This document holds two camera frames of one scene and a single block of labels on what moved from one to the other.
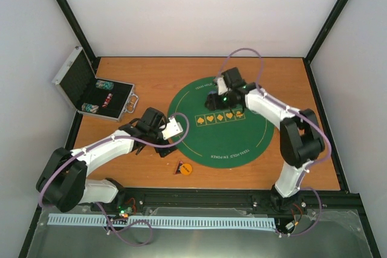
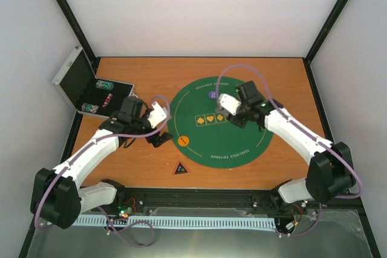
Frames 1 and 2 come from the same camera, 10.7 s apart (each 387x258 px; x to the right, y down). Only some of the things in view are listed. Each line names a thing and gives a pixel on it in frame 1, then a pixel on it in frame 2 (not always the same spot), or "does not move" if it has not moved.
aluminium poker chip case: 88,94 does not move
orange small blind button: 185,169 to 183,141
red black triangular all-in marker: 178,171 does not move
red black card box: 107,99 does not move
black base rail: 217,202 does not move
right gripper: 213,104 to 240,123
